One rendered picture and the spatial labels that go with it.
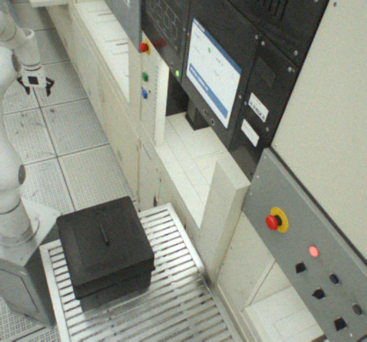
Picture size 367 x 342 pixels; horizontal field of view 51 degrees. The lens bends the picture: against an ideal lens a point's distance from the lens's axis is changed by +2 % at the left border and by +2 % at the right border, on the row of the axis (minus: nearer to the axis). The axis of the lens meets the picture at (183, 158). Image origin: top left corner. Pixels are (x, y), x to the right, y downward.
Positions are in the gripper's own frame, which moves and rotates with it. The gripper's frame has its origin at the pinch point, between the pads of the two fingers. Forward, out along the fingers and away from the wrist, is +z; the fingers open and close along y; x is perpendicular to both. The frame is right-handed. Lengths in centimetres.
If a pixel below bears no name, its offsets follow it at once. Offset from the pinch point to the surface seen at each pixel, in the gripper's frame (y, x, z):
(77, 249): 33, -83, 0
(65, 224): 27, -73, 0
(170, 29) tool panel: 61, -27, -54
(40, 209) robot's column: 8, -51, 25
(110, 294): 44, -91, 18
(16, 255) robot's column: 5, -73, 25
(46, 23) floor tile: -65, 235, 100
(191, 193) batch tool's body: 76, -46, 14
